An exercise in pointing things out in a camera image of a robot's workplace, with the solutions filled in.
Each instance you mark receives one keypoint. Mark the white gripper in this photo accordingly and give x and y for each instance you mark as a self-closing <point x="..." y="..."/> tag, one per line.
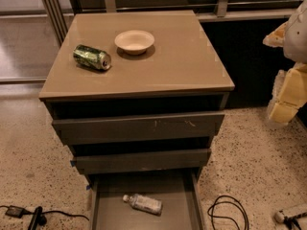
<point x="296" y="38"/>

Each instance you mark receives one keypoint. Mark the clear plastic water bottle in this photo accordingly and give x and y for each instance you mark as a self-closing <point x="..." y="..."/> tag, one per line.
<point x="144" y="203"/>

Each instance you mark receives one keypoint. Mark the grey drawer cabinet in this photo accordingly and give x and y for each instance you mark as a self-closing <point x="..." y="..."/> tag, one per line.
<point x="180" y="73"/>

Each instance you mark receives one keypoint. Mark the grey bottom drawer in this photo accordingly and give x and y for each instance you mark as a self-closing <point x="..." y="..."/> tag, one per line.
<point x="161" y="200"/>

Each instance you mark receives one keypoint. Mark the grey drawer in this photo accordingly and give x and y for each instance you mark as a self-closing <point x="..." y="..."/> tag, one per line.
<point x="142" y="162"/>
<point x="161" y="200"/>
<point x="138" y="128"/>

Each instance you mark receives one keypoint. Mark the grey top drawer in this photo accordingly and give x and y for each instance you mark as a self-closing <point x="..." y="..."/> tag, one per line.
<point x="138" y="128"/>

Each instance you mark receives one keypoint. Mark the grey middle drawer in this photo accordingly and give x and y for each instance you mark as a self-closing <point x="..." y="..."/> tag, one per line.
<point x="142" y="162"/>

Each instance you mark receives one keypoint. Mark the white power strip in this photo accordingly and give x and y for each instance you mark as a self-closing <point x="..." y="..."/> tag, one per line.
<point x="294" y="212"/>

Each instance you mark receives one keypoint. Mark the white paper bowl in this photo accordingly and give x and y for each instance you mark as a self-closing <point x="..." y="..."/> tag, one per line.
<point x="134" y="42"/>

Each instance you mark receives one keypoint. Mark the green soda can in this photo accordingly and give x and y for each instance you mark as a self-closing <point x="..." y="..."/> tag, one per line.
<point x="92" y="58"/>

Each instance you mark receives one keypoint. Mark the black power adapter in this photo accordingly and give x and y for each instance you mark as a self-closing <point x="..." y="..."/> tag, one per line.
<point x="15" y="212"/>

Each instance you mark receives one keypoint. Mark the metal railing frame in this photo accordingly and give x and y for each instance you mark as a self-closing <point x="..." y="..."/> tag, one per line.
<point x="206" y="10"/>

